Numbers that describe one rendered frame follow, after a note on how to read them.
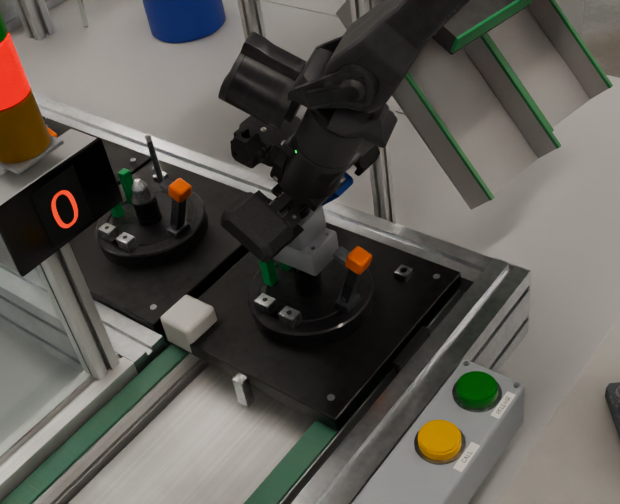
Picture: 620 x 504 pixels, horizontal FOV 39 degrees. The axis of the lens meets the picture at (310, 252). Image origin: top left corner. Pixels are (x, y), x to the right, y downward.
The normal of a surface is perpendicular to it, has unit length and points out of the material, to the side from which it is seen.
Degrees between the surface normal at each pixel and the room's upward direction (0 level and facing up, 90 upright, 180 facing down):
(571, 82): 45
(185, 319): 0
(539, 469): 0
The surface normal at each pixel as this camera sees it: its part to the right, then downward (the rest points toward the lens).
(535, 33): 0.38, -0.24
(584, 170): -0.14, -0.75
